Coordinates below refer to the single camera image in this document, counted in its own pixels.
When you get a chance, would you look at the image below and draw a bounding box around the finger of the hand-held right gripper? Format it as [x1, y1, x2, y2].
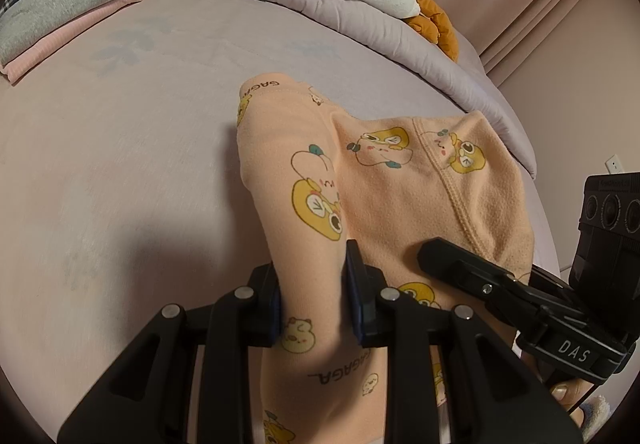
[417, 237, 571, 331]

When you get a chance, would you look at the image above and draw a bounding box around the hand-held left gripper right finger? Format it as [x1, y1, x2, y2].
[342, 239, 583, 444]

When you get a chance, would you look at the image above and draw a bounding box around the person's right forearm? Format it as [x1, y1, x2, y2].
[570, 394, 613, 442]

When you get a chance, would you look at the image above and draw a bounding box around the pink folded cloth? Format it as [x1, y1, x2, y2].
[0, 0, 145, 85]

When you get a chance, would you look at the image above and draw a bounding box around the orange cartoon print shirt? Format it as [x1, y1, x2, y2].
[235, 71, 536, 444]

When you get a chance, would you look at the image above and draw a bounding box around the pale pink quilt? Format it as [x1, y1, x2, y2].
[82, 0, 538, 179]

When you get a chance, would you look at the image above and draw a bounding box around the bed with pink sheet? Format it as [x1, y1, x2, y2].
[0, 0, 561, 444]

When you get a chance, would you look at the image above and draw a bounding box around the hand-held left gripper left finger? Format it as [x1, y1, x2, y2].
[56, 263, 281, 444]

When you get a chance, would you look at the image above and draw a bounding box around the person's right hand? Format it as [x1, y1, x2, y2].
[542, 364, 601, 412]

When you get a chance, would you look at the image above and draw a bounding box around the grey folded cloth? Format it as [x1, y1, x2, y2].
[0, 0, 143, 67]

